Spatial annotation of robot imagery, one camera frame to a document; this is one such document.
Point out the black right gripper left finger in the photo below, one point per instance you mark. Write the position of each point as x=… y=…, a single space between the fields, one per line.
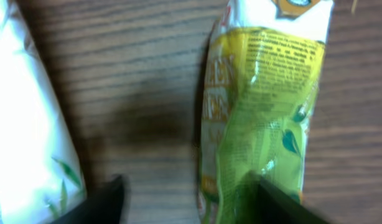
x=105 y=206

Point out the white cosmetic tube gold cap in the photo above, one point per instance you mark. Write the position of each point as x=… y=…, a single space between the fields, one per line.
x=40 y=174

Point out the green tea carton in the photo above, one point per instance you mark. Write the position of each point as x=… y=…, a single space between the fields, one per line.
x=261 y=83

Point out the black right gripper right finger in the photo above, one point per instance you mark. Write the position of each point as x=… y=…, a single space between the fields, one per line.
x=273 y=206

